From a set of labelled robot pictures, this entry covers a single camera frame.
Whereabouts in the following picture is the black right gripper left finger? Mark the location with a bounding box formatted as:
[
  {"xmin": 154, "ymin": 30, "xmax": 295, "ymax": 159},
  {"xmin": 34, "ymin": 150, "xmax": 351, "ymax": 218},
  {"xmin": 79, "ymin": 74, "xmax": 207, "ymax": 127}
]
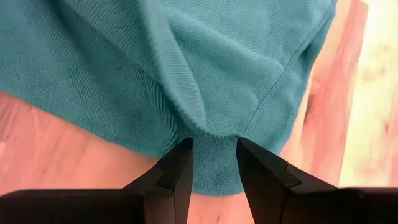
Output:
[{"xmin": 122, "ymin": 136, "xmax": 195, "ymax": 224}]

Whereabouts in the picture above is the teal terry towel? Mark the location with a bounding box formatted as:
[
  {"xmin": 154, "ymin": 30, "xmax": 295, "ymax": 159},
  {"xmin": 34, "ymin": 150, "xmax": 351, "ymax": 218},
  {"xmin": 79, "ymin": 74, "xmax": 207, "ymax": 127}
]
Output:
[{"xmin": 0, "ymin": 0, "xmax": 338, "ymax": 197}]

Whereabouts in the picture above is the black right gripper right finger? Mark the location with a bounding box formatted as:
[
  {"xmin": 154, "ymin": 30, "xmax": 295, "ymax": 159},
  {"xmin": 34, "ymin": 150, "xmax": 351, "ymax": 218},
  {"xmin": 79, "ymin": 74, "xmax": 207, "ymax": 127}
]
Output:
[{"xmin": 236, "ymin": 136, "xmax": 339, "ymax": 224}]

